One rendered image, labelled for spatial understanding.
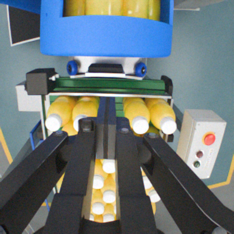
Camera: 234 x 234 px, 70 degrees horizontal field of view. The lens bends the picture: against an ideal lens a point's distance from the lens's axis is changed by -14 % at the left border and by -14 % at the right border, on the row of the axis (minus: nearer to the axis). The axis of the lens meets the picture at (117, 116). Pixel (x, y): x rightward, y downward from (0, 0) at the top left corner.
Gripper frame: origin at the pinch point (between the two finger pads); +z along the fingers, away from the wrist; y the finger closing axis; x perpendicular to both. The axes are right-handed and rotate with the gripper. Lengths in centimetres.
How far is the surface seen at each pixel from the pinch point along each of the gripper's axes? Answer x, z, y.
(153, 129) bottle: -22, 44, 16
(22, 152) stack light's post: -37, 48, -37
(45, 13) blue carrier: 12.5, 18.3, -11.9
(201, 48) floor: 8, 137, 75
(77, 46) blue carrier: 6.3, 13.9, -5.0
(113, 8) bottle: 13.0, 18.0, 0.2
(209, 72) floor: -11, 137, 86
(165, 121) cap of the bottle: -11.2, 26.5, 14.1
